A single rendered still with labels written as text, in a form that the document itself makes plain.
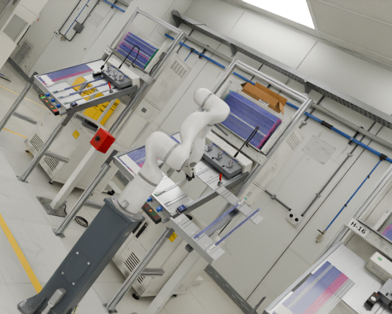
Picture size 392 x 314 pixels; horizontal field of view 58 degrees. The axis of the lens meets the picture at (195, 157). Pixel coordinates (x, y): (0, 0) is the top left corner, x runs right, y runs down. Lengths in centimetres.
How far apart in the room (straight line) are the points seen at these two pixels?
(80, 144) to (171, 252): 144
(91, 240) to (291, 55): 352
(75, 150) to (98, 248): 174
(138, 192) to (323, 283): 111
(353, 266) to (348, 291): 18
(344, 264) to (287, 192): 186
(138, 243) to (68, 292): 90
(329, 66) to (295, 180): 138
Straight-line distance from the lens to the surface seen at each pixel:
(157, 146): 173
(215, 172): 255
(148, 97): 360
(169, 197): 233
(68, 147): 350
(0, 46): 640
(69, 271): 193
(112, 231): 180
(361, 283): 226
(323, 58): 454
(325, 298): 209
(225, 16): 542
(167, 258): 257
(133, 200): 177
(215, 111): 189
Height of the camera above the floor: 123
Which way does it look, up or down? 4 degrees down
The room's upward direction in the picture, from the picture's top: 37 degrees clockwise
